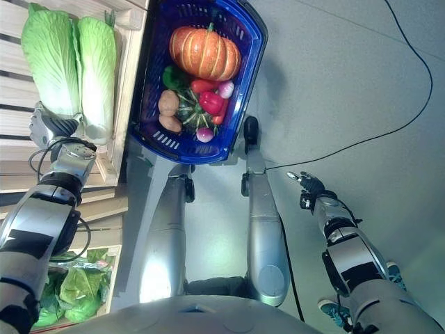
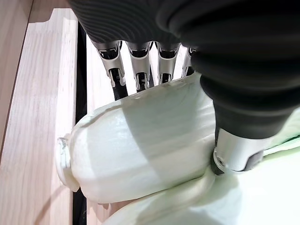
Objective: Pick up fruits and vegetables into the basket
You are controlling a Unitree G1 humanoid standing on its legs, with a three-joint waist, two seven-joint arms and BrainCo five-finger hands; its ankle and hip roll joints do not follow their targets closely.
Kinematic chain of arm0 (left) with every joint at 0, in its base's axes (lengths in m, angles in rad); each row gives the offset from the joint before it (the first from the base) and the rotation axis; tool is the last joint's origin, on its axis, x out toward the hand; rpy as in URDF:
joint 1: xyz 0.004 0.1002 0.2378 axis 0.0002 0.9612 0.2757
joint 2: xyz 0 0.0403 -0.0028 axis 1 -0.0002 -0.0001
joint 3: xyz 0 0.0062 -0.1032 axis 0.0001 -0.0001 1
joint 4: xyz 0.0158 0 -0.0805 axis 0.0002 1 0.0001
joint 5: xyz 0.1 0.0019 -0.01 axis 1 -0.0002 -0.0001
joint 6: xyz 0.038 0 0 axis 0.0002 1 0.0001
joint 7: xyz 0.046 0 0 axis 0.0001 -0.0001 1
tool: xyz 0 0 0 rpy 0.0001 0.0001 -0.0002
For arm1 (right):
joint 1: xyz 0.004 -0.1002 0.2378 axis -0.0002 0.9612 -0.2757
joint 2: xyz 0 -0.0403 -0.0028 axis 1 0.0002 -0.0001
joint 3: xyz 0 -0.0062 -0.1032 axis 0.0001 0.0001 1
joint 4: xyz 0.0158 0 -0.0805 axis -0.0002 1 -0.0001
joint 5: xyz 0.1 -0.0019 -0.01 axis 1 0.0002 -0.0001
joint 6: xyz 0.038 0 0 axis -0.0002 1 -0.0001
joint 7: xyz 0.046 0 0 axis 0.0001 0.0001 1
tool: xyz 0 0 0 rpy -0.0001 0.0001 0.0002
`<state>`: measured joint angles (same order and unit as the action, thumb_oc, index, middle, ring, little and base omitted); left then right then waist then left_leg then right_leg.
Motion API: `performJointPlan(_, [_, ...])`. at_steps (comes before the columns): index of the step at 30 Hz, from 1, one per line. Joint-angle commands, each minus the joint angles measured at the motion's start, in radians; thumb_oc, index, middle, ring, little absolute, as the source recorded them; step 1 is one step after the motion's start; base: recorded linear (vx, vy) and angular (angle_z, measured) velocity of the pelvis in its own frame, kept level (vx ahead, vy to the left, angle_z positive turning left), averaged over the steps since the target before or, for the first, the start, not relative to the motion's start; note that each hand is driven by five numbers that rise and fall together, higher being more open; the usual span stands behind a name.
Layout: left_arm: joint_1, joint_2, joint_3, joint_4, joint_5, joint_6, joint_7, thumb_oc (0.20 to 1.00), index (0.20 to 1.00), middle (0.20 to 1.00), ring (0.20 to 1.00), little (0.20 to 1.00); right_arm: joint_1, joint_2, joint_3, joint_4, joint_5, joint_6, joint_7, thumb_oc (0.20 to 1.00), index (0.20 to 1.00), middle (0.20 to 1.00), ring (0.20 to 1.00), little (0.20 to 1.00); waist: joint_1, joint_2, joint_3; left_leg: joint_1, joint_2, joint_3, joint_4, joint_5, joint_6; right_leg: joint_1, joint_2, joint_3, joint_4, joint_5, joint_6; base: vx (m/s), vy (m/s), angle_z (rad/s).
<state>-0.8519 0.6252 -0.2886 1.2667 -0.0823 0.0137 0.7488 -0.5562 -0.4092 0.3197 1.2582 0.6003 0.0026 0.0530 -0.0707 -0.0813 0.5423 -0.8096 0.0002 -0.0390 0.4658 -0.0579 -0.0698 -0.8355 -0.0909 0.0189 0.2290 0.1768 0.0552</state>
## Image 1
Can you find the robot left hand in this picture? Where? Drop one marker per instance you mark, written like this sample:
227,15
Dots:
62,126

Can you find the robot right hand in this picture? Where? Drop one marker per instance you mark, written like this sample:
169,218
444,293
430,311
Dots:
312,186

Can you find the large green napa cabbage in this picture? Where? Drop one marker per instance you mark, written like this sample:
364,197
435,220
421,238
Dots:
52,59

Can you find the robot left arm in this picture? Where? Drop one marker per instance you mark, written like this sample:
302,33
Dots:
38,222

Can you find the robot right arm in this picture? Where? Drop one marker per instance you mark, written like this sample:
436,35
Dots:
358,264

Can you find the blue plastic shopping basket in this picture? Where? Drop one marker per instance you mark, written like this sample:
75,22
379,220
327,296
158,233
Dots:
250,62

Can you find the pale green napa cabbage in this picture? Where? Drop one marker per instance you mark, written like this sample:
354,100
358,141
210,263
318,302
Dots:
97,76

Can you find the robot right leg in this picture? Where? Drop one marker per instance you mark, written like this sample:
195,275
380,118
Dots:
264,236

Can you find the robot leg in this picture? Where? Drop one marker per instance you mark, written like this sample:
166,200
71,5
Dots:
264,236
165,236

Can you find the light wooden crate shelf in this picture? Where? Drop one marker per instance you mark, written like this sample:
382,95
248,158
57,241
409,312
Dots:
127,87

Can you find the brown potato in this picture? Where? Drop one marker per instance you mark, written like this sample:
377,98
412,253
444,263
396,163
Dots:
168,102
170,123

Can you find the pink round radish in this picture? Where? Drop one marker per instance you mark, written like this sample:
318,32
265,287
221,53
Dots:
204,134

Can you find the green bell pepper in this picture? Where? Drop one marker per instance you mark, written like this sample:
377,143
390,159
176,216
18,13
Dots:
172,77

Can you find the teal person's shoe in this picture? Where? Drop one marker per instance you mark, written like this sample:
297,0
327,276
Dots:
332,311
396,275

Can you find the purple red onion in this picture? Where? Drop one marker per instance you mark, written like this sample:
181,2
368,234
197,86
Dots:
226,89

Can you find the dark green striped squash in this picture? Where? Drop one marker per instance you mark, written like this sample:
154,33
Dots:
191,113

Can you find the red bell pepper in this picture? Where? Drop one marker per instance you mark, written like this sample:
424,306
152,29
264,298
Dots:
210,102

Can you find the red tomato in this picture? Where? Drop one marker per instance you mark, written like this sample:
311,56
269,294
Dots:
203,85

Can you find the robot left leg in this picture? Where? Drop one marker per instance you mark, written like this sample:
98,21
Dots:
165,236

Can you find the small wooden crate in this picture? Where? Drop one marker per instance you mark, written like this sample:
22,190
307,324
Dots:
114,275

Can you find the orange ribbed pumpkin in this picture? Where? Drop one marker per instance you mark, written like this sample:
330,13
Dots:
205,52

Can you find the green leaf lettuce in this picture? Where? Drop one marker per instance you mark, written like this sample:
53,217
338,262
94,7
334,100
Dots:
48,306
80,290

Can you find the robot grey torso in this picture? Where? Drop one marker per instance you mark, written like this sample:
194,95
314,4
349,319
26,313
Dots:
191,316

